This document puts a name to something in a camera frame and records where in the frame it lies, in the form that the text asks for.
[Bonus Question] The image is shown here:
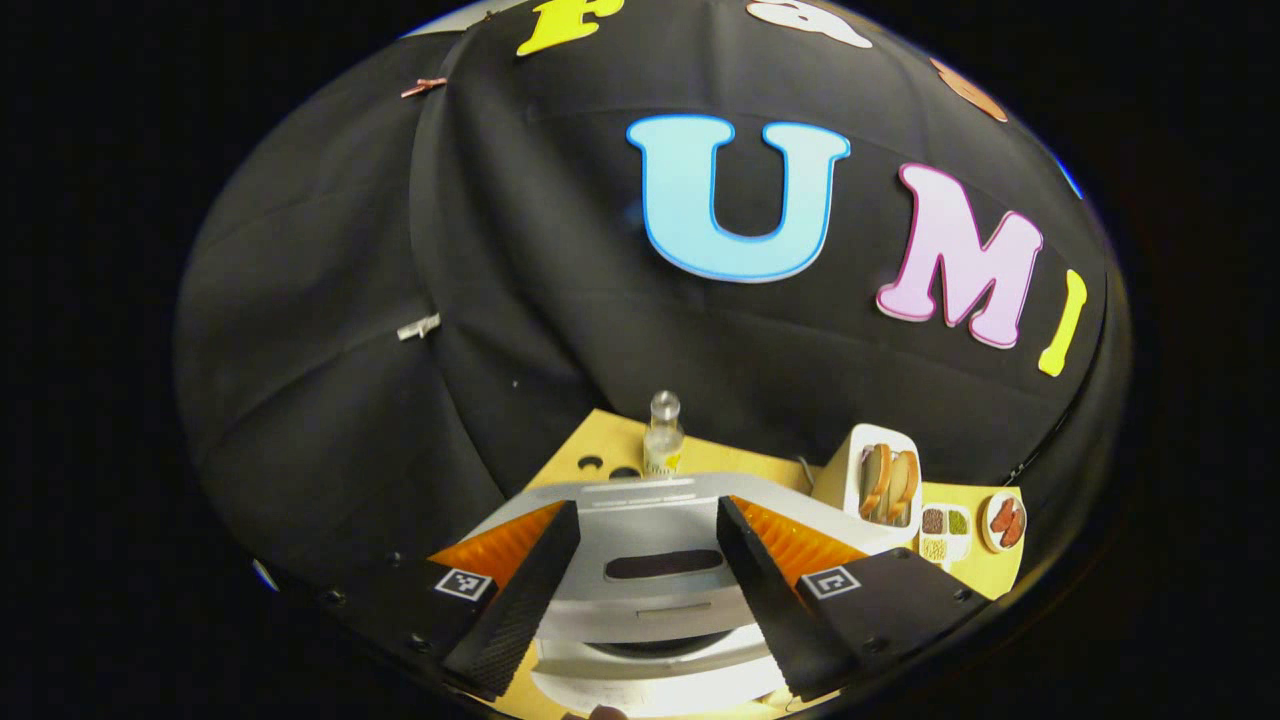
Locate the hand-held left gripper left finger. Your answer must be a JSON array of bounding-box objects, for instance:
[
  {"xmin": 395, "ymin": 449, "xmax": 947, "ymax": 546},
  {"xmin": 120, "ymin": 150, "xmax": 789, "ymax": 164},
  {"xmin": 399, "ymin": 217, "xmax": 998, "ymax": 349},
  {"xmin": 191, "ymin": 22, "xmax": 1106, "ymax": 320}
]
[{"xmin": 320, "ymin": 500, "xmax": 582, "ymax": 701}]

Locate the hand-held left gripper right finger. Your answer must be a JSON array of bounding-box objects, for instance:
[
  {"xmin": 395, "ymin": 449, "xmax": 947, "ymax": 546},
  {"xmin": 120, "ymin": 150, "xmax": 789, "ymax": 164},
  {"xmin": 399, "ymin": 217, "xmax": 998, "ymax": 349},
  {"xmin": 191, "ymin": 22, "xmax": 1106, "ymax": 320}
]
[{"xmin": 716, "ymin": 495, "xmax": 991, "ymax": 703}]

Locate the white rice cooker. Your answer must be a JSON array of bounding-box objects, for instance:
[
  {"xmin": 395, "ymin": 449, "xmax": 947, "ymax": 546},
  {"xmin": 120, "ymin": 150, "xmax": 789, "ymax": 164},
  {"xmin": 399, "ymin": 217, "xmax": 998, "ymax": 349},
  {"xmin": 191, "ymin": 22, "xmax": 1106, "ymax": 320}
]
[{"xmin": 478, "ymin": 470, "xmax": 906, "ymax": 719}]

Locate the white toaster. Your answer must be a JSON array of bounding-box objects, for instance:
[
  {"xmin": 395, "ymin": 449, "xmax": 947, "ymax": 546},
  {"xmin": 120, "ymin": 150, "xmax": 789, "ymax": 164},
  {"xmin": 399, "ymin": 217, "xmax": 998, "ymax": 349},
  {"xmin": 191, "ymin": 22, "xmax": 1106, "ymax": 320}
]
[{"xmin": 812, "ymin": 424, "xmax": 922, "ymax": 529}]

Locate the toasted bread slice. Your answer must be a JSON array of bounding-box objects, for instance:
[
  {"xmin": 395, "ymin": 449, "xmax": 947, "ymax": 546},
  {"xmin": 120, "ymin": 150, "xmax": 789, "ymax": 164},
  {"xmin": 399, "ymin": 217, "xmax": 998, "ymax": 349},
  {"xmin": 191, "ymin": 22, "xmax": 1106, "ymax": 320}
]
[
  {"xmin": 862, "ymin": 444, "xmax": 893, "ymax": 519},
  {"xmin": 885, "ymin": 450, "xmax": 919, "ymax": 525}
]

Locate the small glass bottle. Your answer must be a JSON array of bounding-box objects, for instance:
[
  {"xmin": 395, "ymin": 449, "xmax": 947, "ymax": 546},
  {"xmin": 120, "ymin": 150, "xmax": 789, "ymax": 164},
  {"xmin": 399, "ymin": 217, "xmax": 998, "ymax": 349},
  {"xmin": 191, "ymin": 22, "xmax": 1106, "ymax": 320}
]
[{"xmin": 642, "ymin": 391, "xmax": 687, "ymax": 477}]

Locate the white divided dish of beans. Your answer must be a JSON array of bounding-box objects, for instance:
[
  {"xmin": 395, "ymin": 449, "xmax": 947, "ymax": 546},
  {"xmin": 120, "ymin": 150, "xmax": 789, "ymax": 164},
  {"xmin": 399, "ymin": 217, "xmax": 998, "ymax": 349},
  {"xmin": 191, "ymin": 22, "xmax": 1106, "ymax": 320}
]
[{"xmin": 918, "ymin": 503, "xmax": 972, "ymax": 564}]

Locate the round white plate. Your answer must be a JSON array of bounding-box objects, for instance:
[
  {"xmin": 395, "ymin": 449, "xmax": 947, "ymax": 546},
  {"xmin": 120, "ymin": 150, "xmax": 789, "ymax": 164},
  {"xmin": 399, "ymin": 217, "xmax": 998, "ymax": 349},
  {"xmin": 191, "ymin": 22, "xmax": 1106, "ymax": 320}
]
[{"xmin": 980, "ymin": 489, "xmax": 1029, "ymax": 554}]

